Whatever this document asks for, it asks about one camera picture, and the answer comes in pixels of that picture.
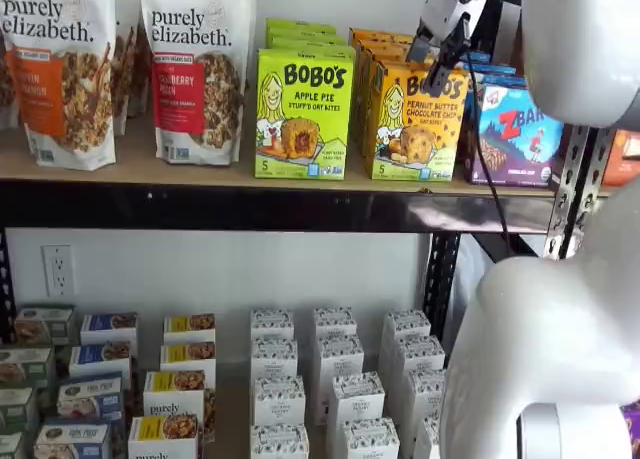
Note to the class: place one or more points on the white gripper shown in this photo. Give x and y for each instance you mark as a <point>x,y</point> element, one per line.
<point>445,14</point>

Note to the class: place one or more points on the orange Bobo's peanut butter box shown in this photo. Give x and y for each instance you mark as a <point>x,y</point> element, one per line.
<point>385,43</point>
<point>415,129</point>
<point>390,54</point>
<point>380,32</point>

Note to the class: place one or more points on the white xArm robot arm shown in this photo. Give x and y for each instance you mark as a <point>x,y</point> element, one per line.
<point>550,329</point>

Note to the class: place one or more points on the purple blue Zbar box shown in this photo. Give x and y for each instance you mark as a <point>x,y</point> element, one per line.
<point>510,149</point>
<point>495,68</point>
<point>500,79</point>
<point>480,56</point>

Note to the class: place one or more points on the green Bobo's apple pie box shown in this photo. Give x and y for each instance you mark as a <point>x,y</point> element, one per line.
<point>305,43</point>
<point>305,114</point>
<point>300,34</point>
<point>300,24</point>

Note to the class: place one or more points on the large orange brown box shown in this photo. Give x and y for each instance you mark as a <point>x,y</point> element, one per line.
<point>625,159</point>

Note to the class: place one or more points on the yellow white granola box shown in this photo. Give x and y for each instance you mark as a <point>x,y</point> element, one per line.
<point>187,356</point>
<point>189,325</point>
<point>162,439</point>
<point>172,394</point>

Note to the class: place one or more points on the purple snack box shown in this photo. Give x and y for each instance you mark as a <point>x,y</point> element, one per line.
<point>631,429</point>

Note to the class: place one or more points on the blue white granola box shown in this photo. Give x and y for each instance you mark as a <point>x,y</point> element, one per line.
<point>100,359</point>
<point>107,326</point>
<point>90,399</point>
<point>72,441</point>

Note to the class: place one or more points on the green white granola box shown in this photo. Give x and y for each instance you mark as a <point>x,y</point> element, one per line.
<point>10,446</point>
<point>17,409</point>
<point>45,324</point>
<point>25,366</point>

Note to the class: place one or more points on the black metal shelving rack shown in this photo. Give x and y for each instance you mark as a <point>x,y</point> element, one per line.
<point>250,209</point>
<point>597,179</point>

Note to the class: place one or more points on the granola bag with red label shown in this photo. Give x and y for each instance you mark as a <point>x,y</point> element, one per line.
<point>200,79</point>

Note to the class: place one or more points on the white floral print carton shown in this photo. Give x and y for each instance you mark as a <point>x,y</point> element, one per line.
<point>370,441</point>
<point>274,354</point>
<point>335,320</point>
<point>421,351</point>
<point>425,389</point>
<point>356,396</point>
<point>406,324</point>
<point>279,399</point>
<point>429,439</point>
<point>272,321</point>
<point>279,444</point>
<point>341,354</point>

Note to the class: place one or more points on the granola bag with orange label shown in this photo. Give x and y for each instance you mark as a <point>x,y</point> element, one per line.
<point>60,79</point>

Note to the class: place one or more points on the white wall power outlet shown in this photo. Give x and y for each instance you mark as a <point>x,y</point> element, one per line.
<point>58,270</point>

